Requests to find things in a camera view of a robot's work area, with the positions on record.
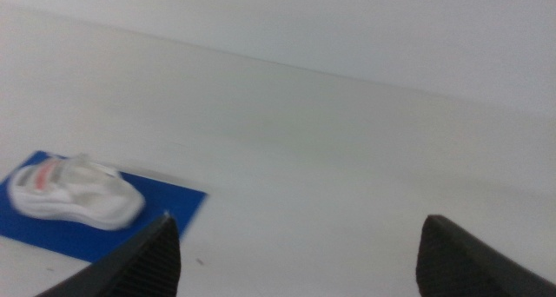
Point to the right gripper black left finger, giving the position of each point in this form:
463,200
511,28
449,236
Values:
143,266

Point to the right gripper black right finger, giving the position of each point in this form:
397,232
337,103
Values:
460,266

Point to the blue rectangular mat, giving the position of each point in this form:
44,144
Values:
165,201

